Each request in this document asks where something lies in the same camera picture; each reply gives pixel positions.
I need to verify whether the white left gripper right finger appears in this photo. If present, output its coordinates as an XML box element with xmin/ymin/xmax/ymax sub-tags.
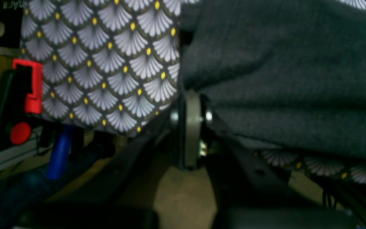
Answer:
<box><xmin>185</xmin><ymin>90</ymin><xmax>213</xmax><ymax>169</ymax></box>

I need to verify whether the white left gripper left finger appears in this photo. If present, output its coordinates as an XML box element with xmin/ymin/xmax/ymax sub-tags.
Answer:
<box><xmin>170</xmin><ymin>95</ymin><xmax>186</xmax><ymax>169</ymax></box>

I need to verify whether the dark grey T-shirt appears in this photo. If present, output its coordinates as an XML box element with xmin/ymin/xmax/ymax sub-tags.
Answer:
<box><xmin>180</xmin><ymin>0</ymin><xmax>366</xmax><ymax>159</ymax></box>

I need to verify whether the fan-patterned table cloth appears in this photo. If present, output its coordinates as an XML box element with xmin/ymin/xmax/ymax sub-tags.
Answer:
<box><xmin>20</xmin><ymin>0</ymin><xmax>366</xmax><ymax>184</ymax></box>

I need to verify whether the red and black clamp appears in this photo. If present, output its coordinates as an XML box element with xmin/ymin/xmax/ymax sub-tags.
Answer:
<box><xmin>0</xmin><ymin>59</ymin><xmax>85</xmax><ymax>182</ymax></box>

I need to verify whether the black OpenArm base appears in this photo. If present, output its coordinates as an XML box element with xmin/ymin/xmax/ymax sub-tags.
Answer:
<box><xmin>0</xmin><ymin>0</ymin><xmax>26</xmax><ymax>57</ymax></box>

